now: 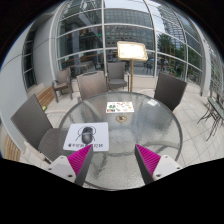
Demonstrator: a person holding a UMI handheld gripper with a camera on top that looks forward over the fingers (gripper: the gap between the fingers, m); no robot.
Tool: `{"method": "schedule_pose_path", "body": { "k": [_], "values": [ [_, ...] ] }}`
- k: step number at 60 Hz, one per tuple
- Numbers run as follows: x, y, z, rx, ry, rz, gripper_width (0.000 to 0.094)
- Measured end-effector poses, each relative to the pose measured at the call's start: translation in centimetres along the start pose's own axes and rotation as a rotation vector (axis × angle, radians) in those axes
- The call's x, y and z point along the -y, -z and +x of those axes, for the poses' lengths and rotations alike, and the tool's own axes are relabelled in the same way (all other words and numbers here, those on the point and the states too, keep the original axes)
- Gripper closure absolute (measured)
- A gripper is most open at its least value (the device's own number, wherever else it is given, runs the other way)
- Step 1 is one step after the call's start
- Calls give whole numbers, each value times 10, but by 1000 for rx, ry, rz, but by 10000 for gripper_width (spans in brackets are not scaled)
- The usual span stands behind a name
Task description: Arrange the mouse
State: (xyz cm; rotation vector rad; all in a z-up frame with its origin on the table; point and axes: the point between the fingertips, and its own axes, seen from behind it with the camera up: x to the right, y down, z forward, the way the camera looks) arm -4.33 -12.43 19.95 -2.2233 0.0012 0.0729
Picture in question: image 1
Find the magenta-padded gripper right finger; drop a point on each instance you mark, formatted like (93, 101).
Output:
(149, 160)

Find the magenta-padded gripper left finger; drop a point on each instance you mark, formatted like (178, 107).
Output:
(78, 160)

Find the black computer mouse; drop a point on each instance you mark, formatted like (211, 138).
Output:
(87, 136)

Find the white printed mouse pad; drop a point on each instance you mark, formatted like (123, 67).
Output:
(101, 136)

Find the brown tape roll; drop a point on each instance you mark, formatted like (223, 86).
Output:
(117, 118)

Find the grey wicker chair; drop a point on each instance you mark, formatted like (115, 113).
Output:
(91, 85)
(170, 90)
(116, 73)
(31, 123)
(63, 80)

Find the colourful printed menu card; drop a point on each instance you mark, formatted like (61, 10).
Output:
(120, 107)

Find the small green yellow block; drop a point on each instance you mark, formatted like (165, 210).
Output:
(44, 108)

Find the wooden slat bench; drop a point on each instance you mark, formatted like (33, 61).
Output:
(46, 96)
(11, 150)

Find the black metal folding furniture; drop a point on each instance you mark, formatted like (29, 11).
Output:
(213, 115)

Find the gold menu stand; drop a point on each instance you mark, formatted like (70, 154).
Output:
(132, 50)

